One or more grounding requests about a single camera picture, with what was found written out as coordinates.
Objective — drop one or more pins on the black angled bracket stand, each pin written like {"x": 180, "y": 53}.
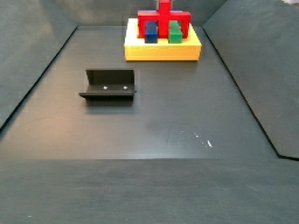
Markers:
{"x": 109, "y": 82}

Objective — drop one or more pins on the yellow wooden base board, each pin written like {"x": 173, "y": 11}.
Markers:
{"x": 160, "y": 51}

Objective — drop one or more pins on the green wooden bar block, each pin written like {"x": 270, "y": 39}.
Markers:
{"x": 175, "y": 34}

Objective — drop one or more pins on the purple cross-shaped block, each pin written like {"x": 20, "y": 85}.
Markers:
{"x": 156, "y": 11}

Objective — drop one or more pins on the blue wooden bar block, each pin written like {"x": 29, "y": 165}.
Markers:
{"x": 149, "y": 32}

